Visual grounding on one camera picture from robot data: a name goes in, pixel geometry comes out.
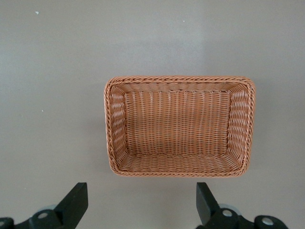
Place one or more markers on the brown wicker basket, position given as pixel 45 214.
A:
pixel 178 124

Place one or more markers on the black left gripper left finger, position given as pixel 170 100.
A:
pixel 71 202

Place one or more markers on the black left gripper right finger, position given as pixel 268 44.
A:
pixel 207 205

